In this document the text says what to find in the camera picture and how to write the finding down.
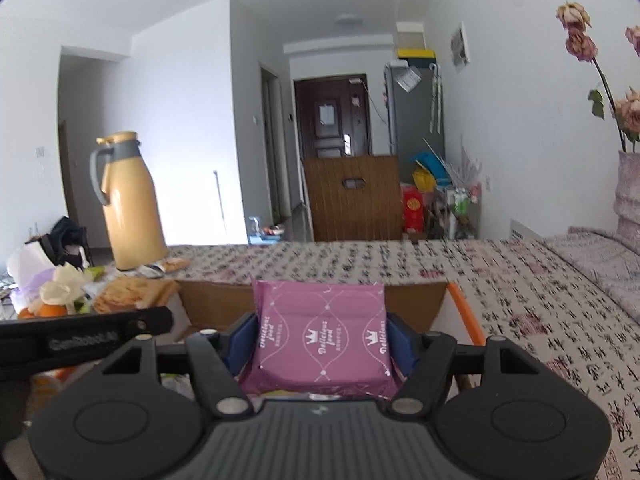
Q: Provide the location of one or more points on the red gift box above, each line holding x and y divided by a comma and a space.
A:
414, 210

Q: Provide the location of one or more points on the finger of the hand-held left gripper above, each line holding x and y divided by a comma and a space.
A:
152, 321

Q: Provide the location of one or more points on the yellow box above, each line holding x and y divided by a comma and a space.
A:
415, 53

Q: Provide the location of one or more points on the pink textured vase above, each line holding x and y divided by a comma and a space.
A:
629, 195

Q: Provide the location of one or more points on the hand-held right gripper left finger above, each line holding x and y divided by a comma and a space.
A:
242, 342

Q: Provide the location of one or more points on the pink snack packet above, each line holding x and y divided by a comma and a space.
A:
320, 340

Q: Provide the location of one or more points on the white light switch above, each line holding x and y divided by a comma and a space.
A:
40, 151

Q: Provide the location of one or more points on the pink patterned cloth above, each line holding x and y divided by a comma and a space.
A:
595, 260

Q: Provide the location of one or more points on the white cracker snack packet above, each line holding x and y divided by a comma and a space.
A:
132, 295

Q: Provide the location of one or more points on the pink dried grass bundle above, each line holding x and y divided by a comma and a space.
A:
467, 167

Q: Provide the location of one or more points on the white umbrella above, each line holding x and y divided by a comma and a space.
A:
436, 95

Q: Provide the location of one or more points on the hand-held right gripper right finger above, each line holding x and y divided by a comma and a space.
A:
400, 347

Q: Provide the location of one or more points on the red cardboard box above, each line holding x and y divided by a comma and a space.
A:
215, 305

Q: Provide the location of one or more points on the orange fruit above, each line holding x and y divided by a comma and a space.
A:
52, 311
26, 314

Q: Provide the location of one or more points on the yellow thermos jug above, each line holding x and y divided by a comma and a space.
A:
132, 210

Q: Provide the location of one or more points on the dried pink roses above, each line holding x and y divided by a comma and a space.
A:
580, 40

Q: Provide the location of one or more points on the grey refrigerator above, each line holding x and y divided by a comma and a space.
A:
410, 115

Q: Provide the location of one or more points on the cream artificial flower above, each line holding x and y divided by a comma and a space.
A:
65, 285

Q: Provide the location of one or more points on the black backpack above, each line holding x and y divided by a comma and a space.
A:
70, 240

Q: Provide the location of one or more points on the blue plastic item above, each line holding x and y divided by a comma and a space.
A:
430, 165

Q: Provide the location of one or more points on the yellow bag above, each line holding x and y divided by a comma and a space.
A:
424, 180

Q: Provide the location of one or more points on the white plastic bag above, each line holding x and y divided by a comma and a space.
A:
27, 265

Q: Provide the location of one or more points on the dark brown door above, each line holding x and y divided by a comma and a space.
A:
330, 120

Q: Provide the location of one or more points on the wooden chair back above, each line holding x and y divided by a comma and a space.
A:
340, 205

